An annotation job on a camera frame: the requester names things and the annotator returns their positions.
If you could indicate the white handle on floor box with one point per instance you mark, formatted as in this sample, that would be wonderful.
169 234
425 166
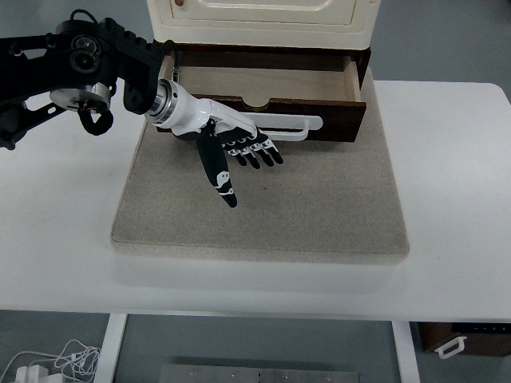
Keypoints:
451 348

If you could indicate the dark wooden drawer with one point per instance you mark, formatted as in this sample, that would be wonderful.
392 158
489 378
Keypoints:
341 119

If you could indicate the grey metal plate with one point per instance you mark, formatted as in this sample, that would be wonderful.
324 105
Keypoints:
210 373

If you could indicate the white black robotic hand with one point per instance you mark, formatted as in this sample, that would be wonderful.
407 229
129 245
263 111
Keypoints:
187 117

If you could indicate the white table leg frame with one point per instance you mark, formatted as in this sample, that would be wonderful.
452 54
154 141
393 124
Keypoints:
107 362

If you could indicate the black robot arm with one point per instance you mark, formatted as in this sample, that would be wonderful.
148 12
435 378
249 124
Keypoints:
76 68

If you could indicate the white plastic drawer handle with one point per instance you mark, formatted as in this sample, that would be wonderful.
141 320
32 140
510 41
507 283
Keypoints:
286 127

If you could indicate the beige fabric pad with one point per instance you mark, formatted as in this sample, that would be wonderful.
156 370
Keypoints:
328 202

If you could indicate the white power adapter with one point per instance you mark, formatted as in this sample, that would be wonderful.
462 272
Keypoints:
32 374

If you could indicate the brown wooden box on floor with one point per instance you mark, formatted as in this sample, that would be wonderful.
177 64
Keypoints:
446 339

